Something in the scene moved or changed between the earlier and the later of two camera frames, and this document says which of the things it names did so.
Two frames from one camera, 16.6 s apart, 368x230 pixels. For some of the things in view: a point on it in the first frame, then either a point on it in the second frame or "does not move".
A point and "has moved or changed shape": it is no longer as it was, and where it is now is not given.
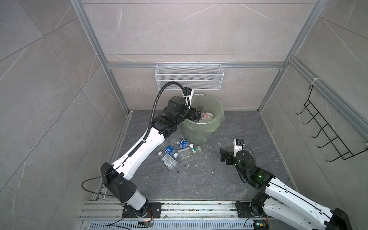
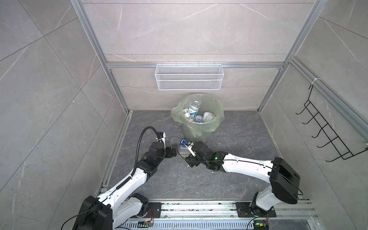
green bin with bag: x=198 y=133 does not move
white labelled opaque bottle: x=207 y=113 has moved or changed shape
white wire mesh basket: x=196 y=76 does not move
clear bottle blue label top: x=184 y=143 does not move
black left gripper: x=191 y=115 → x=169 y=154
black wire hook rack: x=342 y=150 does not move
